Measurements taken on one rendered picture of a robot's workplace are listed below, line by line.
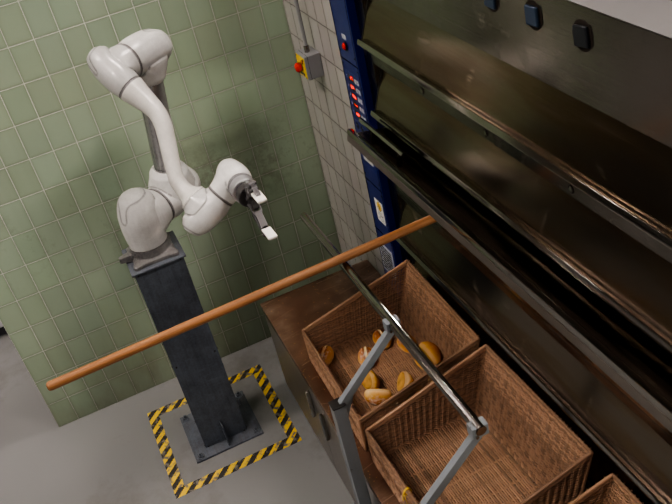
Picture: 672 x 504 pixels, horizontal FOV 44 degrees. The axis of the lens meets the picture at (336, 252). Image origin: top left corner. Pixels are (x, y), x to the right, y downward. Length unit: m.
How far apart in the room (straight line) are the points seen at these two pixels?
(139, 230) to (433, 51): 1.39
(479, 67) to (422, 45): 0.30
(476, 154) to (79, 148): 1.85
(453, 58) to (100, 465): 2.57
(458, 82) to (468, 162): 0.25
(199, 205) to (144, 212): 0.44
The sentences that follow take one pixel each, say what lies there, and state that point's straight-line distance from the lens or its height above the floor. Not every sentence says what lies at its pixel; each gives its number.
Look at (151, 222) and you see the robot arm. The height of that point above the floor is 1.17.
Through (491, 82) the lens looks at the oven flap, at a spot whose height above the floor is 1.81.
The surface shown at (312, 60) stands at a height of 1.49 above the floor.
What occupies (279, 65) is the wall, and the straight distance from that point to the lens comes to 3.75.
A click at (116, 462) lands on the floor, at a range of 4.06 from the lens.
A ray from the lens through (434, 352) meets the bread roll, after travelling 3.03.
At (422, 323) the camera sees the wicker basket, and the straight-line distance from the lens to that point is 3.16.
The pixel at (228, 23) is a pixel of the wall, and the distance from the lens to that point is 3.63.
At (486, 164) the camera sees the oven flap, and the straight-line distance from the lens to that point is 2.35.
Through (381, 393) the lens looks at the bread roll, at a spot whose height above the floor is 0.65.
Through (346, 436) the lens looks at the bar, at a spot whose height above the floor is 0.83.
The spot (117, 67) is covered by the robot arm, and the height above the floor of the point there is 1.79.
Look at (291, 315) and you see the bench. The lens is 3.51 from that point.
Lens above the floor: 2.72
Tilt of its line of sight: 34 degrees down
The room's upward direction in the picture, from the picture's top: 13 degrees counter-clockwise
